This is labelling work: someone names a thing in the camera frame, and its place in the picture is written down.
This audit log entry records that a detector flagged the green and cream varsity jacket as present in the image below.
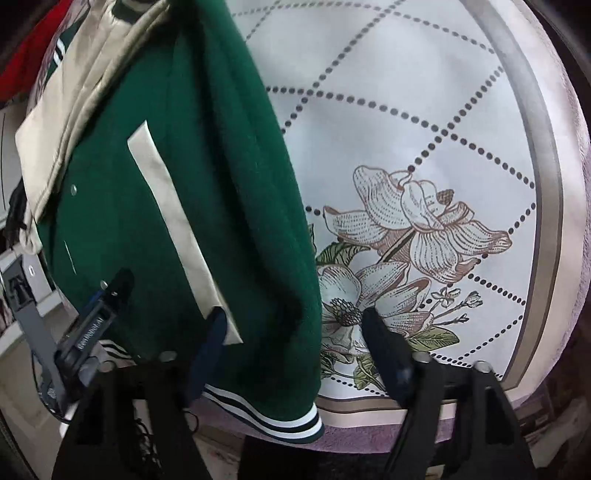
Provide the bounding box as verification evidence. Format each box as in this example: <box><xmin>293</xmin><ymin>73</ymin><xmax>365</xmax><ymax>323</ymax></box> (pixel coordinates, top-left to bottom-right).
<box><xmin>16</xmin><ymin>1</ymin><xmax>324</xmax><ymax>443</ymax></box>

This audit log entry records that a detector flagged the purple fuzzy blanket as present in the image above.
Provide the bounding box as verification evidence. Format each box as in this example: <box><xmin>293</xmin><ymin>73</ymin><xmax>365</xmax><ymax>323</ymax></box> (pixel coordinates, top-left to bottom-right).
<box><xmin>188</xmin><ymin>396</ymin><xmax>591</xmax><ymax>458</ymax></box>

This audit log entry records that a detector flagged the red garment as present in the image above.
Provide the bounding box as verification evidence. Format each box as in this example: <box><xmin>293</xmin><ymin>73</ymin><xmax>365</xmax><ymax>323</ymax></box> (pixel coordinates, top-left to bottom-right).
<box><xmin>1</xmin><ymin>1</ymin><xmax>72</xmax><ymax>104</ymax></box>

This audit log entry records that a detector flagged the floral white bed sheet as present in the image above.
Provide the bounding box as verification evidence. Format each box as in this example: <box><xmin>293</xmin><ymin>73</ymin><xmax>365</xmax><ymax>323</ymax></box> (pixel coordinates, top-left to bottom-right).
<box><xmin>221</xmin><ymin>1</ymin><xmax>590</xmax><ymax>428</ymax></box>

